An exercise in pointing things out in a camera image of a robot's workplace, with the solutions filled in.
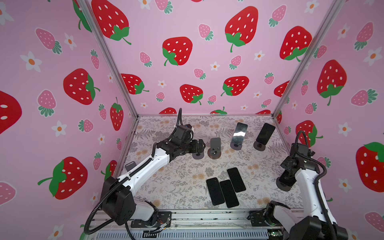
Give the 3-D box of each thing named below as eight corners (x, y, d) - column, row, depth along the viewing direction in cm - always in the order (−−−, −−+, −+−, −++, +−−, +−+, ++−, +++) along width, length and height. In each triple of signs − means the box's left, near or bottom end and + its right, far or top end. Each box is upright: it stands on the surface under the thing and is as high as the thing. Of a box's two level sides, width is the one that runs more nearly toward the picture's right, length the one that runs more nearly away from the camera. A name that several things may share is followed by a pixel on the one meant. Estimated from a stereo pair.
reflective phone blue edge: (230, 146, 104) (234, 133, 92) (233, 135, 111) (237, 121, 99) (240, 149, 103) (245, 136, 91) (242, 138, 109) (247, 124, 97)
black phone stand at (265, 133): (253, 145, 105) (262, 130, 91) (256, 138, 109) (265, 122, 95) (263, 149, 103) (273, 134, 89) (265, 142, 107) (275, 126, 93)
